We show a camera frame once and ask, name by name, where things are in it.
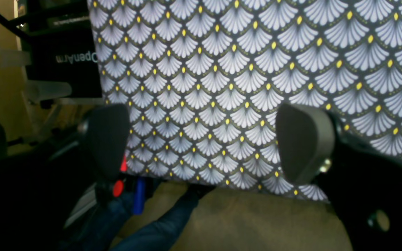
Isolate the black OpenArm case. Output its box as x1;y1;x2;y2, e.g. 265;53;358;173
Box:
18;0;102;98

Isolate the red black table clamp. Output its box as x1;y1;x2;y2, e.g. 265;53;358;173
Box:
112;155;128;198

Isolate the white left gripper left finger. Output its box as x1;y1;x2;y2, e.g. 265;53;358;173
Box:
0;104;130;251

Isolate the fan-patterned table cloth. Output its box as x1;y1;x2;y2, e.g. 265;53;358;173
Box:
87;0;402;201

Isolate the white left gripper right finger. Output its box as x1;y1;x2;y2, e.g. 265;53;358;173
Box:
275;104;402;251

